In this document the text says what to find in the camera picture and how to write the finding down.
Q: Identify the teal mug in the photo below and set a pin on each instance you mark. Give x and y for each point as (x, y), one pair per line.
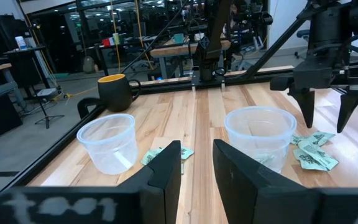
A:
(178, 38)

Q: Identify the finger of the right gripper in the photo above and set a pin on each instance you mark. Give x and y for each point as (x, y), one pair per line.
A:
(346, 109)
(304, 104)

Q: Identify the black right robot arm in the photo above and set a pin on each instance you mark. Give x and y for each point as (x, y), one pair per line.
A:
(213, 40)

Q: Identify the black table clamp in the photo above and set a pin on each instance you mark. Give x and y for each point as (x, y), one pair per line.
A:
(85, 107)

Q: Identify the blue office chair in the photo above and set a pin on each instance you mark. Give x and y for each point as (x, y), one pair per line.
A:
(303, 34)

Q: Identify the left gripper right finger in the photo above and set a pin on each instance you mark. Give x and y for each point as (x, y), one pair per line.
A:
(244, 186)

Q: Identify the black shelf cart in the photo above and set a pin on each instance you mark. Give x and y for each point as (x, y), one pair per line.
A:
(26, 62)

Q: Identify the black tripod stand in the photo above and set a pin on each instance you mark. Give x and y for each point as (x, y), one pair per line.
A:
(47, 118)

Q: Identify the red box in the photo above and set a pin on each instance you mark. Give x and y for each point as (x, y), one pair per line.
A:
(106, 42)

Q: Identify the clear plastic cup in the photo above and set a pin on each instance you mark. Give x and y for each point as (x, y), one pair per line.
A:
(107, 146)
(259, 133)

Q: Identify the black mug yellow inside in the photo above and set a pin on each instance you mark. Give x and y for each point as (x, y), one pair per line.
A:
(113, 93)

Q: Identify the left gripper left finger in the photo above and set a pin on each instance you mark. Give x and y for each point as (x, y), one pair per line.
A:
(160, 186)

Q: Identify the green sugar packet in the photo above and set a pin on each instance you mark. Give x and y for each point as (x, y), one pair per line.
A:
(304, 162)
(320, 155)
(151, 155)
(319, 137)
(296, 139)
(186, 152)

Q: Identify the white flat floor device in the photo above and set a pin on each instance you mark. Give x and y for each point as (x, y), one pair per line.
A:
(47, 92)

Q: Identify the grey sack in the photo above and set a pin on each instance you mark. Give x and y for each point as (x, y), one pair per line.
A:
(89, 64)

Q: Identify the wooden background table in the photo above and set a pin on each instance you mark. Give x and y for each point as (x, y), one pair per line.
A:
(182, 49)

